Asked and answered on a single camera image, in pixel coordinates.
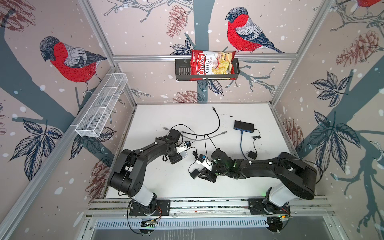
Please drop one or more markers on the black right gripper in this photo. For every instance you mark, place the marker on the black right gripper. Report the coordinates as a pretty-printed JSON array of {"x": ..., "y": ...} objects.
[{"x": 208, "y": 177}]

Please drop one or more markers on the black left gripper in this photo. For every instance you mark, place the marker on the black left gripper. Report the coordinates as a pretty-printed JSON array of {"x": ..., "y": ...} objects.
[{"x": 176, "y": 158}]

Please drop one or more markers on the black power adapter with cord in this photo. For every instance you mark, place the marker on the black power adapter with cord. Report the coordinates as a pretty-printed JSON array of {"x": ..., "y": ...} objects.
[{"x": 194, "y": 170}]

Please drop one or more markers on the black network switch box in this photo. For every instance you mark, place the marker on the black network switch box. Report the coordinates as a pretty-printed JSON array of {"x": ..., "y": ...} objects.
[{"x": 244, "y": 126}]

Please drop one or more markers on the white small switch box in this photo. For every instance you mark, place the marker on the white small switch box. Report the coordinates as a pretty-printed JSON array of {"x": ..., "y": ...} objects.
[{"x": 183, "y": 154}]

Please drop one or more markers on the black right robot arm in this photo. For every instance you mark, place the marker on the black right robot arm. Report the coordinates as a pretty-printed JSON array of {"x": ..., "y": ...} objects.
[{"x": 297, "y": 178}]

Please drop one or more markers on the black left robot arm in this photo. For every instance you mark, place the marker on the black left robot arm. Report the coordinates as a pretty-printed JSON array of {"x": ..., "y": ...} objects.
[{"x": 128, "y": 173}]

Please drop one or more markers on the red cassava chips bag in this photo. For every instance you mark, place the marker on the red cassava chips bag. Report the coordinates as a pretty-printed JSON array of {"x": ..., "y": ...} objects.
[{"x": 205, "y": 63}]

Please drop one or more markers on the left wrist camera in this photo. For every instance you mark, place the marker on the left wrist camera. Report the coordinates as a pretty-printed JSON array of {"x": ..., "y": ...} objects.
[{"x": 183, "y": 147}]

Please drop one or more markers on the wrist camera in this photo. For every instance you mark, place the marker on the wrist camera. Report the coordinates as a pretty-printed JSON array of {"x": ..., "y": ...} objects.
[
  {"x": 203, "y": 161},
  {"x": 183, "y": 147}
]

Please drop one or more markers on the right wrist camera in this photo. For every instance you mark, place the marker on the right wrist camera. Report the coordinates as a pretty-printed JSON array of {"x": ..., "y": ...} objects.
[{"x": 203, "y": 161}]

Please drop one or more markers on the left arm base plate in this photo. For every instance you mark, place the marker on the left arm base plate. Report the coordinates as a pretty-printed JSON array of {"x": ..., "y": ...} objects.
[{"x": 156, "y": 208}]

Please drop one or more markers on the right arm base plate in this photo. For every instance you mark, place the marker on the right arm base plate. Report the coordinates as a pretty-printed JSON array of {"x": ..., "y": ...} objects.
[{"x": 264, "y": 207}]

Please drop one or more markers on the black wall basket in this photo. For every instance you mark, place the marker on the black wall basket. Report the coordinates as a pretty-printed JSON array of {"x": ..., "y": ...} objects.
[{"x": 183, "y": 72}]

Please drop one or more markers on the white wire mesh shelf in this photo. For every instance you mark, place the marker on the white wire mesh shelf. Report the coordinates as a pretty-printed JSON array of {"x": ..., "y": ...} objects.
[{"x": 98, "y": 113}]

